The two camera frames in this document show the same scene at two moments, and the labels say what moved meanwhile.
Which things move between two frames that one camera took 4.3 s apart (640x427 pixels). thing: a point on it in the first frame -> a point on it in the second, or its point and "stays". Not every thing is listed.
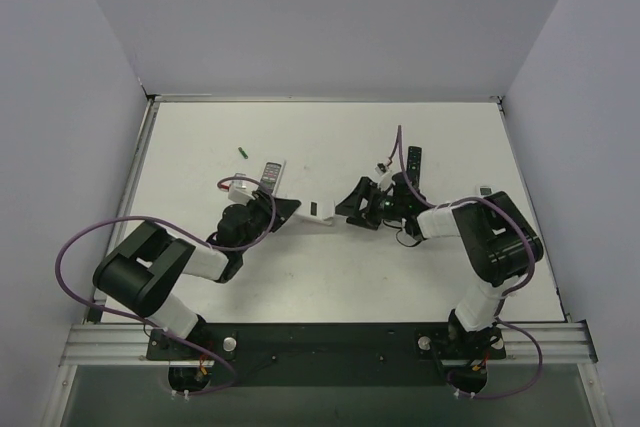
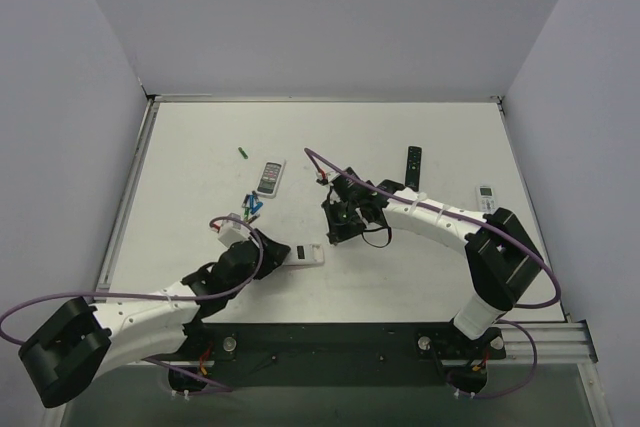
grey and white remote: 270,176 stays
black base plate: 332,354 stays
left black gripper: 273,207 -> 273,255
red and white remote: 319,209 -> 304,254
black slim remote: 413,165 stays
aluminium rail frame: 570,342 stays
